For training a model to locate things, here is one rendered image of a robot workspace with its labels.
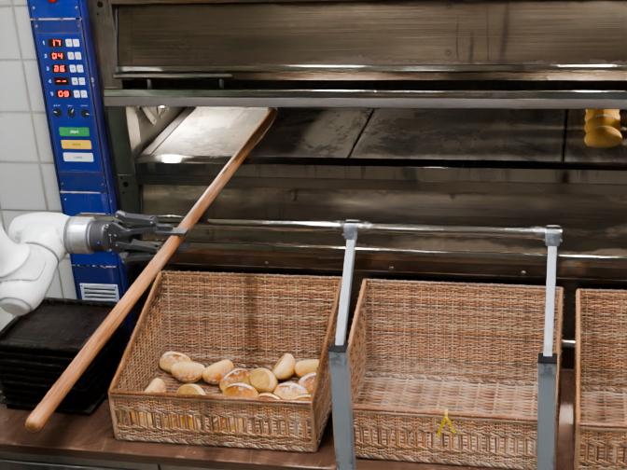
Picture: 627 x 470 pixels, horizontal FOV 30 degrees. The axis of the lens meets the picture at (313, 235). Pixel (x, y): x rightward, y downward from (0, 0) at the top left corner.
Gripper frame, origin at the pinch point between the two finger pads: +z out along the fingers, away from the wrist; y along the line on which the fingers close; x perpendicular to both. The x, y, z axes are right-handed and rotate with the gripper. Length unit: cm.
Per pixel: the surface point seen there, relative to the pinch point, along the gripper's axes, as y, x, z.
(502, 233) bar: 3, -17, 75
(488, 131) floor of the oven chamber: 1, -83, 66
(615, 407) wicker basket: 60, -35, 104
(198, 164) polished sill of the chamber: 2, -54, -12
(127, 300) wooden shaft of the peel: -1.1, 33.6, 1.4
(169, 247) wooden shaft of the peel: -1.1, 7.1, 1.4
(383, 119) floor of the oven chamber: 1, -92, 34
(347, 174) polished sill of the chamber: 4, -54, 31
